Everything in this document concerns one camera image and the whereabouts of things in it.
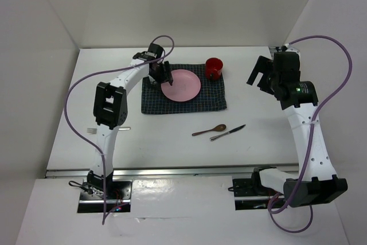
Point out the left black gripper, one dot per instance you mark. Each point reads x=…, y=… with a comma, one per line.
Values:
x=166, y=76

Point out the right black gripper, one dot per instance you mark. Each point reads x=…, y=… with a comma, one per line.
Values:
x=264, y=65

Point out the pink plate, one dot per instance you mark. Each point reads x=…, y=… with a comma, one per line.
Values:
x=186, y=86

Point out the red mug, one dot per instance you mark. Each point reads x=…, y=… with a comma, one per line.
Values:
x=213, y=68

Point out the dark checked cloth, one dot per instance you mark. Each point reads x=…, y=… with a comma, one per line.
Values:
x=210, y=98

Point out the wooden spoon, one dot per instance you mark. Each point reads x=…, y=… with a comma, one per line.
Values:
x=218, y=128

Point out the steel knife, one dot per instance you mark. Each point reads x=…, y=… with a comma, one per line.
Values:
x=227, y=133

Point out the steel fork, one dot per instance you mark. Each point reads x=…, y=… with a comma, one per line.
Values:
x=93, y=131

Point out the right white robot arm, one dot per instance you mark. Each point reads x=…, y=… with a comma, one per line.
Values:
x=317, y=182

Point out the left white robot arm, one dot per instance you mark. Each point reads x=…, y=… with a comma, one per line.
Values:
x=110, y=109

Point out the aluminium front rail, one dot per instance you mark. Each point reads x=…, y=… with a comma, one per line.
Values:
x=241, y=170

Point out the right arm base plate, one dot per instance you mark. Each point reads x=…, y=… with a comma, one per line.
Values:
x=246, y=197

